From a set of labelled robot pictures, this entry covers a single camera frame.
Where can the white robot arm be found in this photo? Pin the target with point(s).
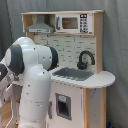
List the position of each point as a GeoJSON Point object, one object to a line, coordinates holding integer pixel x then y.
{"type": "Point", "coordinates": [25, 78]}

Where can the wooden toy kitchen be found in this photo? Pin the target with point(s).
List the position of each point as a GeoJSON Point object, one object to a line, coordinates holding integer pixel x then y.
{"type": "Point", "coordinates": [79, 51]}

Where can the grey toy sink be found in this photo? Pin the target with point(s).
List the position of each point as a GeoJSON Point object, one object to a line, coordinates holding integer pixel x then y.
{"type": "Point", "coordinates": [73, 74]}

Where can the grey ice dispenser panel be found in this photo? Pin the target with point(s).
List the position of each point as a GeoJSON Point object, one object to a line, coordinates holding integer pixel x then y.
{"type": "Point", "coordinates": [63, 106]}

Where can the toy microwave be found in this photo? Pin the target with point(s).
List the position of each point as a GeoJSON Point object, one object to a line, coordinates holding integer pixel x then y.
{"type": "Point", "coordinates": [74, 23]}

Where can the grey range hood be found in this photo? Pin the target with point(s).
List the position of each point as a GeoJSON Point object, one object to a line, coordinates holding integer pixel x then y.
{"type": "Point", "coordinates": [40, 26]}

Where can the grey cabinet door handle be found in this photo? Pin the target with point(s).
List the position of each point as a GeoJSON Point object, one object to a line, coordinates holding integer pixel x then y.
{"type": "Point", "coordinates": [50, 110]}

